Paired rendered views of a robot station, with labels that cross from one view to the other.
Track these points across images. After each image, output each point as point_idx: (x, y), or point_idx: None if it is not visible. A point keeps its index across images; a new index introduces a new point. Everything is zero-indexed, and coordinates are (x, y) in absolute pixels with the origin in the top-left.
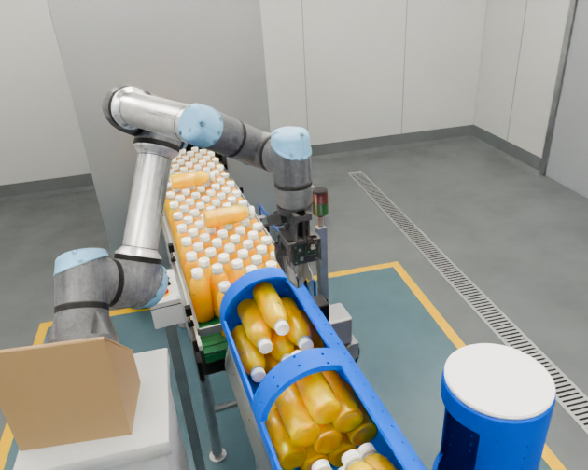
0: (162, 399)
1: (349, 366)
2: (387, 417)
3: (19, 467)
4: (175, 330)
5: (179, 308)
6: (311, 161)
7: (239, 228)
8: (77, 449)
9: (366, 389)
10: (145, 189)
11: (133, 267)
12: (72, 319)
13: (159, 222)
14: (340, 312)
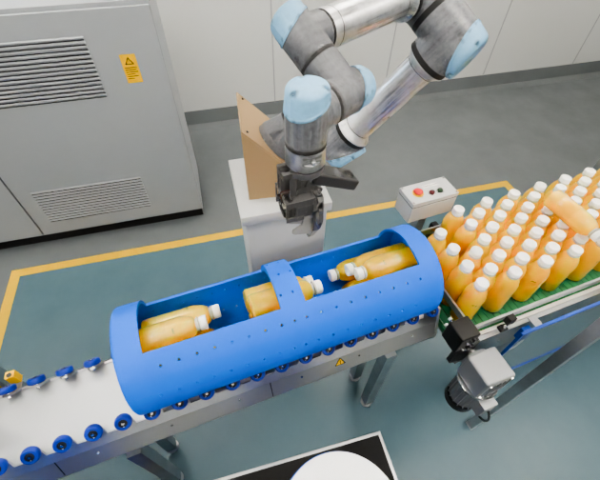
0: (277, 209)
1: (284, 317)
2: (227, 346)
3: (233, 161)
4: (414, 226)
5: (410, 210)
6: (306, 132)
7: (557, 232)
8: (241, 179)
9: (257, 330)
10: (382, 85)
11: (332, 130)
12: (274, 119)
13: (371, 118)
14: (494, 372)
